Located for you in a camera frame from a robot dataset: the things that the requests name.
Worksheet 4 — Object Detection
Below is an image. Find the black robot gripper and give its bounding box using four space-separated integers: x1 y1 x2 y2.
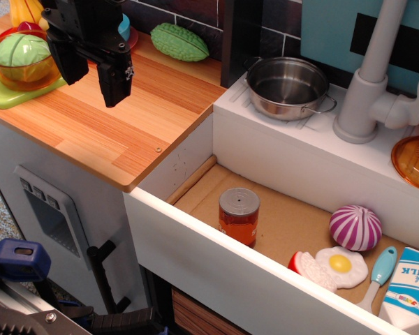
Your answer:
41 0 134 107

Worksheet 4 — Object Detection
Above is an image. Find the orange toy soup can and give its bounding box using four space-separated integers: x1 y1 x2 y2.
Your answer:
218 187 260 248

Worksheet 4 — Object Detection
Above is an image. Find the stainless steel pot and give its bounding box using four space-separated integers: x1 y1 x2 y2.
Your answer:
244 57 337 121

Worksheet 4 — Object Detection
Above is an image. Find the orange transparent pot lid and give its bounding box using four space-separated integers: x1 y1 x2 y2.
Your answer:
391 136 419 188

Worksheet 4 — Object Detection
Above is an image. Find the pink toy plate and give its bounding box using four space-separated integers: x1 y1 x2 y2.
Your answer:
127 27 139 49

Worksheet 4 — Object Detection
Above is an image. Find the blue toy bowl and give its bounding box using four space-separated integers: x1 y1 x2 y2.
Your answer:
118 14 131 41

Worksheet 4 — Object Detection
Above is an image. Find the orange transparent bowl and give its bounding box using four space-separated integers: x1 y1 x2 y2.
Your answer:
0 30 61 91

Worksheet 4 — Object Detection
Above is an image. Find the green toy cabbage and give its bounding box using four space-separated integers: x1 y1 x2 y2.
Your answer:
0 33 52 82

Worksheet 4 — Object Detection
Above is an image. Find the red toy apple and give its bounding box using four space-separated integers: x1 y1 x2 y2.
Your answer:
17 21 42 31

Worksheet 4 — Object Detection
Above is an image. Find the green toy bitter gourd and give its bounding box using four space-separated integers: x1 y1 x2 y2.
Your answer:
150 22 210 62

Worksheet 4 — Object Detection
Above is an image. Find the yellow toy squash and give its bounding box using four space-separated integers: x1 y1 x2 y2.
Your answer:
8 0 44 27

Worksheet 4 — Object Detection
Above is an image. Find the green cutting board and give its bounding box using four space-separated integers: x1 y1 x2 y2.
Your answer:
0 77 66 109

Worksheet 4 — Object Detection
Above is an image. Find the grey toy oven panel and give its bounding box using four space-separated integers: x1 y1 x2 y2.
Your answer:
14 165 91 269

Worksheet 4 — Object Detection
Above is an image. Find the blue clamp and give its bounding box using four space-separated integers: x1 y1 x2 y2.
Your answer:
0 238 52 282

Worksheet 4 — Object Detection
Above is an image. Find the white wooden drawer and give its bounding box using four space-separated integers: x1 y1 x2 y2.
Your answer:
124 97 419 334

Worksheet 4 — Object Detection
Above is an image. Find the grey toy faucet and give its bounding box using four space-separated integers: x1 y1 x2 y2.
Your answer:
333 1 419 144

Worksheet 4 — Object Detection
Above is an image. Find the red white toy slice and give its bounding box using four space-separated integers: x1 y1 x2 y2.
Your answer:
288 251 337 292

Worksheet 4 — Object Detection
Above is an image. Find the purple striped toy onion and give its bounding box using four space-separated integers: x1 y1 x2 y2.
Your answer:
329 205 383 251

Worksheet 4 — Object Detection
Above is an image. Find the toy fried egg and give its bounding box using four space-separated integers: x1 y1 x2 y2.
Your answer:
315 246 369 289

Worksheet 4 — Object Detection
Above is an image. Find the blue grey toy spatula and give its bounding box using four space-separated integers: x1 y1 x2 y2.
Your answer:
357 246 397 313

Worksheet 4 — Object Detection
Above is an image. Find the toy milk carton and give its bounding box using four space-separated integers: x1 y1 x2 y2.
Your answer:
378 247 419 334

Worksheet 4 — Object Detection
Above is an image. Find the black oven door handle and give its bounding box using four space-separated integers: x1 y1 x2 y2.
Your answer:
87 240 131 314

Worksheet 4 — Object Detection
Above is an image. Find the grey metal mount plate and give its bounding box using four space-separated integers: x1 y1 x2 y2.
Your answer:
0 282 88 334

